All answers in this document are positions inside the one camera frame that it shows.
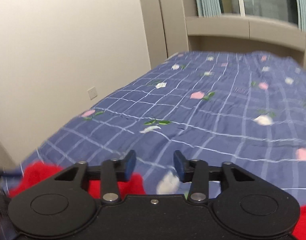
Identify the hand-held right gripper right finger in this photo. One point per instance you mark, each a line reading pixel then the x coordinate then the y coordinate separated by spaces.
pixel 179 167

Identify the beige tall wardrobe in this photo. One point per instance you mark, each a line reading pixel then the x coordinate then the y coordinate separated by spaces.
pixel 165 17

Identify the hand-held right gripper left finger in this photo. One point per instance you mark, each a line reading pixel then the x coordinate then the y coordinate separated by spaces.
pixel 129 167

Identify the red pants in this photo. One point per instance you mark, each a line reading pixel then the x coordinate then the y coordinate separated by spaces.
pixel 38 173

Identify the white wall outlet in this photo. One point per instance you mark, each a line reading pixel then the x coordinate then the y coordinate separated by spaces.
pixel 92 93

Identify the blue floral checked bed sheet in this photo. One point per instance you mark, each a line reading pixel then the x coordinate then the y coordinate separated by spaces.
pixel 193 115

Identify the beige window ledge cabinet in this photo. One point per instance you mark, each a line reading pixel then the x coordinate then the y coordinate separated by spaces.
pixel 243 30

